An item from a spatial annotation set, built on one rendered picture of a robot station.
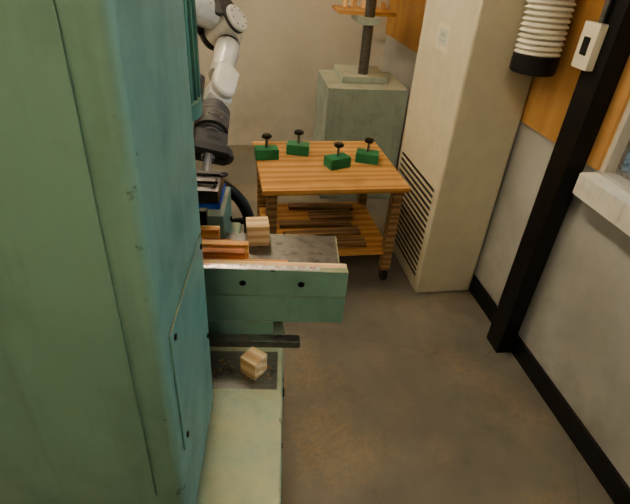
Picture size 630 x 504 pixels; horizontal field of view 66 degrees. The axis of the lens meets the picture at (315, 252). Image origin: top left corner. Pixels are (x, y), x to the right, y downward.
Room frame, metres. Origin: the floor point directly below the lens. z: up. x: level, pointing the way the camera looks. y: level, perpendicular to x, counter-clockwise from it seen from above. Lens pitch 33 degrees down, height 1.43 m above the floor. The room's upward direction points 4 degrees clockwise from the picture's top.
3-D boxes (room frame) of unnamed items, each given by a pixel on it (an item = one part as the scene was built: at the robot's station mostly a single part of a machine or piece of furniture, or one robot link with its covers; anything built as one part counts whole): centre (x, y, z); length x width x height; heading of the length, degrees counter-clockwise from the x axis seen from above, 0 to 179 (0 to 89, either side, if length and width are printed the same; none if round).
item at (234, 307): (0.80, 0.25, 0.87); 0.61 x 0.30 x 0.06; 95
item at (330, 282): (0.65, 0.24, 0.93); 0.60 x 0.02 x 0.06; 95
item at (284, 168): (2.15, -0.01, 0.32); 0.66 x 0.57 x 0.64; 103
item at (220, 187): (0.88, 0.26, 0.99); 0.13 x 0.11 x 0.06; 95
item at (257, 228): (0.83, 0.12, 0.92); 0.05 x 0.04 x 0.04; 102
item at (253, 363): (0.58, 0.09, 0.82); 0.03 x 0.03 x 0.04; 59
